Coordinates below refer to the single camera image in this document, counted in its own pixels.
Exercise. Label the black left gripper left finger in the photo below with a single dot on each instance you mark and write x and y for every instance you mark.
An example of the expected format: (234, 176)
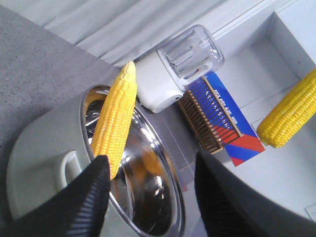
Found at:
(76, 211)

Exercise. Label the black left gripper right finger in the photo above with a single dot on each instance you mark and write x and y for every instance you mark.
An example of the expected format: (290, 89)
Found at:
(231, 208)

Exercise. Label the green electric cooking pot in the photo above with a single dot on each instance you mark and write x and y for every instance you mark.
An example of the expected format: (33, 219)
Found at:
(145, 197)

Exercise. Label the wooden dish rack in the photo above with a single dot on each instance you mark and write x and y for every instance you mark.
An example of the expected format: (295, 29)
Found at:
(207, 117)

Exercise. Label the blue red kitchen sign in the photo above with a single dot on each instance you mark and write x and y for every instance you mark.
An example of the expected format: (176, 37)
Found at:
(249, 145)

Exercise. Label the white blender with clear jar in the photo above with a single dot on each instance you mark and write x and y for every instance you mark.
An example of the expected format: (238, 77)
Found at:
(164, 75)

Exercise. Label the grey pleated curtain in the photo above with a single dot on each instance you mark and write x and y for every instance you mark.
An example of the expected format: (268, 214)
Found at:
(115, 31)

